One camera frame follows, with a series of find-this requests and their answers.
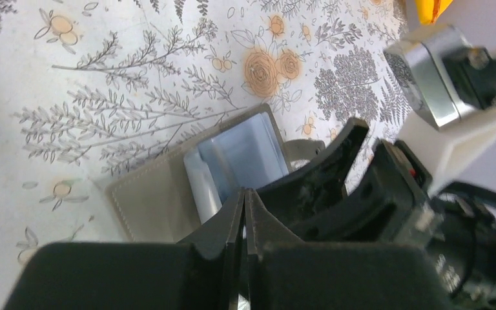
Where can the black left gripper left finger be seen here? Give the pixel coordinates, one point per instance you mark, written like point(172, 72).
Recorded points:
point(200, 271)

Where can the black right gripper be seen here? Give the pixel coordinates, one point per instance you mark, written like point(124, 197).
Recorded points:
point(456, 227)

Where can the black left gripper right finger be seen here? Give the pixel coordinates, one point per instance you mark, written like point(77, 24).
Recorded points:
point(285, 272)

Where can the grey card holder wallet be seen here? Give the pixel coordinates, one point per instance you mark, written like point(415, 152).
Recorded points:
point(171, 196)

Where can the yellow crumpled cloth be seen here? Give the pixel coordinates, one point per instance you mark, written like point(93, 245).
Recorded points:
point(430, 10)

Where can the floral patterned table mat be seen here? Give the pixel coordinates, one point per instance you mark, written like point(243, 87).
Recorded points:
point(90, 90)

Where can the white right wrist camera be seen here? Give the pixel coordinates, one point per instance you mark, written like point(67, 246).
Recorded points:
point(451, 88)

